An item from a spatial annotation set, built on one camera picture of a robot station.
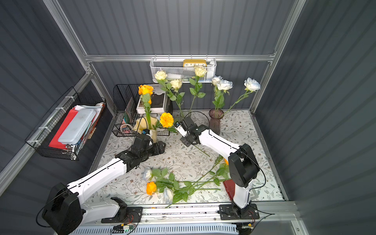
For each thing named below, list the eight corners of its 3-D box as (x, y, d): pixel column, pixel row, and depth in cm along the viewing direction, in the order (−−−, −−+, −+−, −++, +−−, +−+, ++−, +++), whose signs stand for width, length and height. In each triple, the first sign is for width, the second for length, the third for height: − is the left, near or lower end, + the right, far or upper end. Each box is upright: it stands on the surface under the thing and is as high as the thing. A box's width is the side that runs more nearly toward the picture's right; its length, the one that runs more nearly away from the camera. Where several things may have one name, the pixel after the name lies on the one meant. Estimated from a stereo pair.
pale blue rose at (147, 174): (144, 181, 86) (142, 178, 81) (146, 172, 89) (144, 168, 85) (151, 181, 86) (149, 178, 81) (153, 172, 89) (151, 168, 85)
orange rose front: (146, 195, 81) (144, 193, 78) (148, 183, 85) (147, 181, 82) (155, 195, 81) (154, 193, 78) (157, 183, 85) (156, 181, 82)
